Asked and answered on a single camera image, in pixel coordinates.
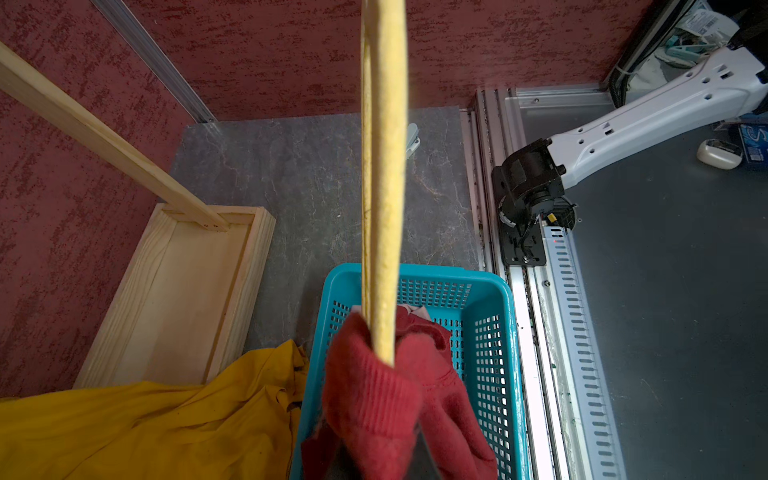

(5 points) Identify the white oval device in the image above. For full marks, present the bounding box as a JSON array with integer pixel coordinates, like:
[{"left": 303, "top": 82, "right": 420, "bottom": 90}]
[{"left": 696, "top": 139, "right": 743, "bottom": 170}]

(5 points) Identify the cream plastic hanger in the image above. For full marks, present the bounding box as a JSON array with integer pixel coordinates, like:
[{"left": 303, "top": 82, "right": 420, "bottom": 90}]
[{"left": 361, "top": 1, "right": 408, "bottom": 366}]

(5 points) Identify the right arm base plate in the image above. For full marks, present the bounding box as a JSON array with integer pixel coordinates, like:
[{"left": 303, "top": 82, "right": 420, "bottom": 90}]
[{"left": 499, "top": 224, "right": 571, "bottom": 267}]

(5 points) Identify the pink printed t-shirt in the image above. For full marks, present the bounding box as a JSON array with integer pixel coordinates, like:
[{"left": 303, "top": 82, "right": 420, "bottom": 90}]
[{"left": 398, "top": 304, "right": 431, "bottom": 321}]

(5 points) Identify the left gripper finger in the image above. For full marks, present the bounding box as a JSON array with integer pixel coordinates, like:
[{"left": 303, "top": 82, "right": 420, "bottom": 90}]
[{"left": 413, "top": 429, "right": 442, "bottom": 480}]

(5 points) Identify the dark red t-shirt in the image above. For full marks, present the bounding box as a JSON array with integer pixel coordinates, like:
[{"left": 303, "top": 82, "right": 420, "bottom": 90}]
[{"left": 301, "top": 307, "right": 497, "bottom": 479}]

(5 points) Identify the small grey device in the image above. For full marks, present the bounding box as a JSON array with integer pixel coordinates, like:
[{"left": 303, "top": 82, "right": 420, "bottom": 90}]
[{"left": 406, "top": 123, "right": 420, "bottom": 159}]

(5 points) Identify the teal plastic basket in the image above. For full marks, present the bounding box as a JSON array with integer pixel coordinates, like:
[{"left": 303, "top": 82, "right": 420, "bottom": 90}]
[{"left": 297, "top": 263, "right": 532, "bottom": 479}]

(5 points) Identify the blue box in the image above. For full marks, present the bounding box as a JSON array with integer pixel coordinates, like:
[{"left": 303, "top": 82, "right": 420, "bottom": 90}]
[{"left": 737, "top": 124, "right": 768, "bottom": 170}]

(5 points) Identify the wooden clothes rack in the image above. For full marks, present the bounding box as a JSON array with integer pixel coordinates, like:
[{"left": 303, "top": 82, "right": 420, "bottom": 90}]
[{"left": 1, "top": 48, "right": 276, "bottom": 388}]

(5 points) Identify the aluminium mounting rail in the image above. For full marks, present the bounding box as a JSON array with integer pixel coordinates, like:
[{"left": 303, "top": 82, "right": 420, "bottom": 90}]
[{"left": 461, "top": 86, "right": 626, "bottom": 479}]

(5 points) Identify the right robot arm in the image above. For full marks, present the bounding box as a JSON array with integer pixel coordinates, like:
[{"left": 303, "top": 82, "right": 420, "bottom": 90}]
[{"left": 492, "top": 46, "right": 767, "bottom": 236}]

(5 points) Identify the yellow t-shirt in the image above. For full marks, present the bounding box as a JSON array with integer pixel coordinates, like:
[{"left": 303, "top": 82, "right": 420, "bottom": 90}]
[{"left": 1, "top": 341, "right": 309, "bottom": 479}]

